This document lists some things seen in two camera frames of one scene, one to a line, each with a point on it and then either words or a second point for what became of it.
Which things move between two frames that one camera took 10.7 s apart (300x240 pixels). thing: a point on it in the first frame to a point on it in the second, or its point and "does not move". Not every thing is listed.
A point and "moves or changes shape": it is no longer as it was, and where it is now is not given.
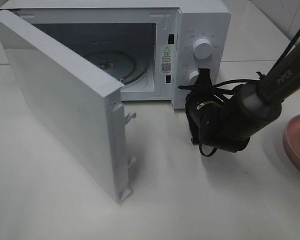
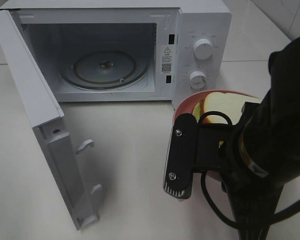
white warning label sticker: (166, 61) does not move
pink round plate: (294, 134) moves or changes shape
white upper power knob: (202, 48) does not move
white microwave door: (86, 99) to (43, 108)
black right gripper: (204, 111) to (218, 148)
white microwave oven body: (151, 48) does not move
